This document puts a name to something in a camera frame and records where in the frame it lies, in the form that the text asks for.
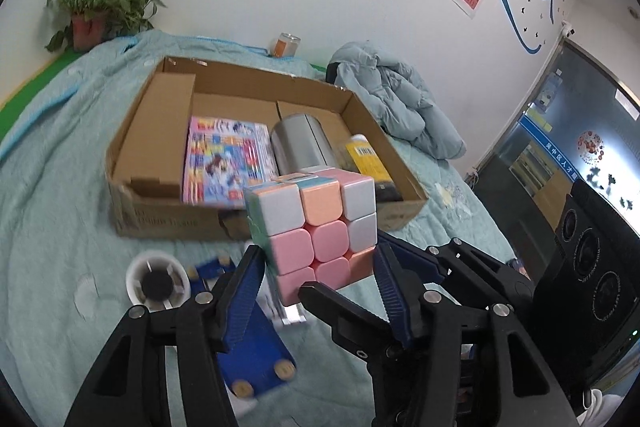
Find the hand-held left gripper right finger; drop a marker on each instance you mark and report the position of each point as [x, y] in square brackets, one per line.
[395, 297]

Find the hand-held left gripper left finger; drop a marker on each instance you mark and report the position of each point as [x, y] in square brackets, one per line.
[242, 292]

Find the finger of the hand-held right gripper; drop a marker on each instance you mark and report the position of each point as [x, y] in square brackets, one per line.
[350, 322]
[485, 277]

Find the pastel puzzle cube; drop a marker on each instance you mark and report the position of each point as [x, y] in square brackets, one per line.
[325, 237]

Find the silver metal cup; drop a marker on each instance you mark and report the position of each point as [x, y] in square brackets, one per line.
[300, 142]

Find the cardboard box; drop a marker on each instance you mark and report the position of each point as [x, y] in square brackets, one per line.
[160, 107]

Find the blue toy skateboard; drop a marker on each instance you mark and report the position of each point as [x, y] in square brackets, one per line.
[260, 352]

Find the white handheld fan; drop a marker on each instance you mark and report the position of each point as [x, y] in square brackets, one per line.
[135, 274]

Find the glass door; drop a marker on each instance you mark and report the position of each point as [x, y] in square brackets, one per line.
[530, 167]

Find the colourful picture book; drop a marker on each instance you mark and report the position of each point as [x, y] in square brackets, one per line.
[225, 162]

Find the yellow and black bottle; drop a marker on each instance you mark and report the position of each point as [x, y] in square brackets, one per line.
[367, 157]

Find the light blue puffer jacket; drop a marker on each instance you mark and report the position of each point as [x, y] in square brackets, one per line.
[395, 97]

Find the teal quilted blanket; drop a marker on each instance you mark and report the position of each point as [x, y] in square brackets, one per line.
[50, 217]

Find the orange drink can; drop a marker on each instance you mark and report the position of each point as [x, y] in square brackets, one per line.
[285, 46]

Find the green mat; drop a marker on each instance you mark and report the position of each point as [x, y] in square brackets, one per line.
[35, 84]

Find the white security camera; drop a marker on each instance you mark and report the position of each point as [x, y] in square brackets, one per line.
[568, 31]

